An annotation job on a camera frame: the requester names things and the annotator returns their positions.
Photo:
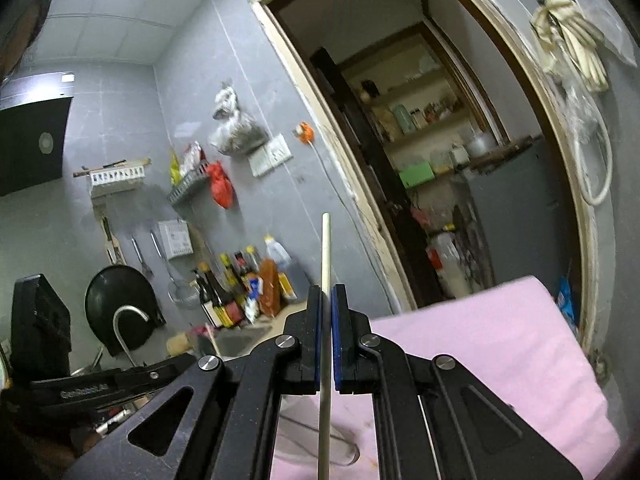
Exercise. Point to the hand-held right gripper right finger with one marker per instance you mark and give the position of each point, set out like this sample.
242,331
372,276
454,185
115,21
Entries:
340,340

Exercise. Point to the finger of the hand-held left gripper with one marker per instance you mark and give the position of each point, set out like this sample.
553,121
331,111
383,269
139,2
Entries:
170,367

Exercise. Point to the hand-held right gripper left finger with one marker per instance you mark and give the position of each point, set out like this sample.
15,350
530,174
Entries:
315,340

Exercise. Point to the wooden chopstick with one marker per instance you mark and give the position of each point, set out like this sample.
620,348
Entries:
325,260

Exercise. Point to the white utensil holder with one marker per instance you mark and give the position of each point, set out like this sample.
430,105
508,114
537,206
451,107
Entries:
342,442

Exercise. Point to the person's left hand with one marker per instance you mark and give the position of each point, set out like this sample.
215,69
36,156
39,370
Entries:
35,435

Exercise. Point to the yellow sponge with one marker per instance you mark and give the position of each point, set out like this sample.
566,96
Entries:
179,345

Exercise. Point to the orange seasoning packet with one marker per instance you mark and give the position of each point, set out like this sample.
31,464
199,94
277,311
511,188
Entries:
270,290

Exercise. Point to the chrome faucet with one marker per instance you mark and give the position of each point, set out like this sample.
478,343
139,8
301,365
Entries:
131,310

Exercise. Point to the steel sink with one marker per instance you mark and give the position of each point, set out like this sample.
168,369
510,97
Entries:
235,342

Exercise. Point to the dark pump bottle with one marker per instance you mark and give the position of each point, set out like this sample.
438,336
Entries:
207,305

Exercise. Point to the blue white packet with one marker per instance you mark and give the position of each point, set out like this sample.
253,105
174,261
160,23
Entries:
252,300

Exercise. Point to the metal mesh strainer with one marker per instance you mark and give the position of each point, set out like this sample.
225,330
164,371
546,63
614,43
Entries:
185,292

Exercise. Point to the soy sauce bottle yellow label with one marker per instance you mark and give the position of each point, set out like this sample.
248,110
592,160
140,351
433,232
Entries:
231,310

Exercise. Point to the black wok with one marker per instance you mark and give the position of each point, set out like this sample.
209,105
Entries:
120,290

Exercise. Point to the large oil jug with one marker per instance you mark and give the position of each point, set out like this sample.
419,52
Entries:
280,260

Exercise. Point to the wooden knife rack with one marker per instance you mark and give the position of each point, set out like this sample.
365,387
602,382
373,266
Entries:
112,250

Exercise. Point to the metal hanging utensil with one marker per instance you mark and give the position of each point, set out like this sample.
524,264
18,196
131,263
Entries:
140,257

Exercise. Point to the clear plastic jug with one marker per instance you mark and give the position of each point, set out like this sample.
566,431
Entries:
450,265

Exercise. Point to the pink floral blanket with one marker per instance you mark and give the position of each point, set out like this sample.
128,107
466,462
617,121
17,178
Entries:
475,360

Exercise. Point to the dark wooden door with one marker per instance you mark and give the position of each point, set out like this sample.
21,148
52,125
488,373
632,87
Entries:
375,170

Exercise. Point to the wooden rolling pin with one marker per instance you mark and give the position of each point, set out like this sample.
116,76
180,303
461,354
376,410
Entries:
110,167

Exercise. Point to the red plastic bag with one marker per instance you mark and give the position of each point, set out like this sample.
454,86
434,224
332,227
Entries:
220,187

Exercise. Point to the green box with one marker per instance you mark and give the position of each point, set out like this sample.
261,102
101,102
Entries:
415,175

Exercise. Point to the black range hood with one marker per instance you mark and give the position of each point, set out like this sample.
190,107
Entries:
30,140

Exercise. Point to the yellow snack packet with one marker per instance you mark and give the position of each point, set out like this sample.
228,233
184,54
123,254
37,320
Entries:
175,167

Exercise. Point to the red snack packet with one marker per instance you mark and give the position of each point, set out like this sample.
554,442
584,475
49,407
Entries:
192,160

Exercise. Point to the grey cabinet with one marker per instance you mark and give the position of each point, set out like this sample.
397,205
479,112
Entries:
515,220

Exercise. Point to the clear bag of dried goods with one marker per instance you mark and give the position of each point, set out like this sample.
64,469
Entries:
235,132

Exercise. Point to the green jar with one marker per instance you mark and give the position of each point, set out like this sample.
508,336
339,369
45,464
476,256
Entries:
401,119

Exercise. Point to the aluminium pot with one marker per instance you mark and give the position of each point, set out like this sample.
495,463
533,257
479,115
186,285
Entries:
481,144

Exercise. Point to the wooden cutting board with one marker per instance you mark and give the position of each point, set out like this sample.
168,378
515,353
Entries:
500,152

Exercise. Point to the wooden storage shelf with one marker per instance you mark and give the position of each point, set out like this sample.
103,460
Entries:
382,42

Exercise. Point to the clear plastic bag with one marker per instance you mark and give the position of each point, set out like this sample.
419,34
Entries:
582,110

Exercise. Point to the cream rubber gloves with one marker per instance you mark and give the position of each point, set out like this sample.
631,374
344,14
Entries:
575,35

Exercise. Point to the white wall basket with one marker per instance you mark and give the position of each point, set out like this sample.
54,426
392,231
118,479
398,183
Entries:
117,180

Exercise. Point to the grey corner wall shelf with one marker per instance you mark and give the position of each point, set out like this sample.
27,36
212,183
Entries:
190,190

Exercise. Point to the pale door frame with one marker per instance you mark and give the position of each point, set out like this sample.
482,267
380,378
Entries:
340,160

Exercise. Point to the white wall switch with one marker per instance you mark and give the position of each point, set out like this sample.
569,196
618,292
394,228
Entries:
260,162

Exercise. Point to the white wall socket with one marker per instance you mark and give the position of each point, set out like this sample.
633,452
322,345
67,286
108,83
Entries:
279,149

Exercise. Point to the orange wall plug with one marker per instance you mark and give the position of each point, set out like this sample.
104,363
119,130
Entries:
304,133

